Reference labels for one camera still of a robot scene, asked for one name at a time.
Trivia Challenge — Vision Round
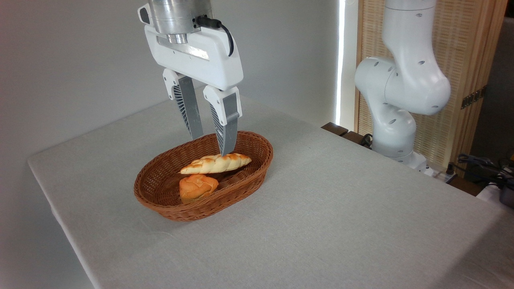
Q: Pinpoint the brown wicker basket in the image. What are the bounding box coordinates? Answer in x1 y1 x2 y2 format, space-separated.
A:
134 130 273 222

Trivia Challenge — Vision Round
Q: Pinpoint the round orange bread roll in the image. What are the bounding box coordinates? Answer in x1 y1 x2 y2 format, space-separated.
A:
179 174 219 204

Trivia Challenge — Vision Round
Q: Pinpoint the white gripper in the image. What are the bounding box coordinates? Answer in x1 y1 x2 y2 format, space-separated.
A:
145 23 244 157

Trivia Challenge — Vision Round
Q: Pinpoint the grey tablecloth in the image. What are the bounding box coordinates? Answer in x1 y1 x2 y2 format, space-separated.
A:
27 94 514 289

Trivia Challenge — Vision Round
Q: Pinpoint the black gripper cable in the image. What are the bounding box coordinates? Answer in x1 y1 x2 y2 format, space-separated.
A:
196 15 235 57

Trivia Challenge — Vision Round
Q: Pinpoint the long braided bread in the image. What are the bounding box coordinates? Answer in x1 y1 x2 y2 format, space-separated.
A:
179 153 252 175

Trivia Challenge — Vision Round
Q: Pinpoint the white power strip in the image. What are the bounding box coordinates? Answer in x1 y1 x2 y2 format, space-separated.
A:
425 165 458 184

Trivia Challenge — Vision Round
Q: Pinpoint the black screen hinge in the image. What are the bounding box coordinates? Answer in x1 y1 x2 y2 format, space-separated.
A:
461 85 487 110

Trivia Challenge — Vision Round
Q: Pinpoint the black cable bundle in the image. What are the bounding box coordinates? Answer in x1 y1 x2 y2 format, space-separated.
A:
457 154 514 189

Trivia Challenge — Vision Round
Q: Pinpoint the dark wooden furniture edge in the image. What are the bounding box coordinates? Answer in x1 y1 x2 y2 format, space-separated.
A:
321 122 372 149

